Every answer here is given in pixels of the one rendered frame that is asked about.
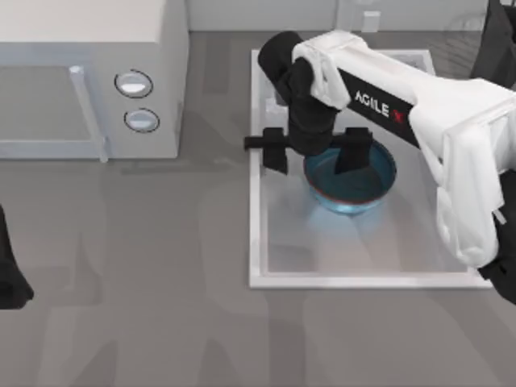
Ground blue glass bowl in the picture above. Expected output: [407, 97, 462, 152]
[302, 141, 398, 215]

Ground white sink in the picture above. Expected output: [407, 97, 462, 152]
[248, 48, 495, 289]

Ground small pale grey block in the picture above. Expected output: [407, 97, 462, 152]
[361, 10, 381, 33]

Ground small round microwave knob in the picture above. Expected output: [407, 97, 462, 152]
[123, 107, 161, 134]

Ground pale microwave oven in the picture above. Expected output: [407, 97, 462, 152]
[0, 0, 191, 163]

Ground large round microwave knob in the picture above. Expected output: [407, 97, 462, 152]
[113, 69, 155, 99]

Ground dark grey cabinet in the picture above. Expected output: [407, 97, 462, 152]
[469, 0, 516, 86]

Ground microwave glass door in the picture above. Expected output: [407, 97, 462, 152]
[0, 64, 106, 160]

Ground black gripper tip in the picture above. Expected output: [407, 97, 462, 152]
[0, 203, 35, 311]

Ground pale microwave door handle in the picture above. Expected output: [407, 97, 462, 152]
[68, 65, 110, 163]

